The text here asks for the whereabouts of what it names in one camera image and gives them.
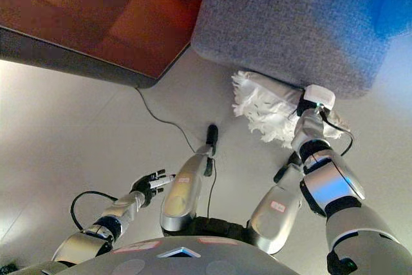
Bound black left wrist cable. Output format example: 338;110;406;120
70;191;118;232

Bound brown wooden desk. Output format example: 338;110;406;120
0;0;207;90

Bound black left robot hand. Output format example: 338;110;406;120
130;168;177;207

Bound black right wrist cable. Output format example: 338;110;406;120
317;106;355;157

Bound thin black floor cable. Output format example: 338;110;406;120
136;87;217;221

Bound silver right robot leg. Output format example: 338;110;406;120
247;152;305;255

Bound white fringed throw pillow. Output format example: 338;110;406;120
231;69;351;149

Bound silver robot leg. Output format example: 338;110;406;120
247;152;305;255
160;124;220;234

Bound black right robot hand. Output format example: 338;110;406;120
297;84;336;117

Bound grey fabric armchair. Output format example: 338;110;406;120
191;0;412;100

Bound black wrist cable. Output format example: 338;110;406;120
70;191;118;232
317;106;355;157

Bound grey robot torso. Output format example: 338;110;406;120
19;236;281;275

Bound silver left robot leg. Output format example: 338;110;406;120
160;124;220;234

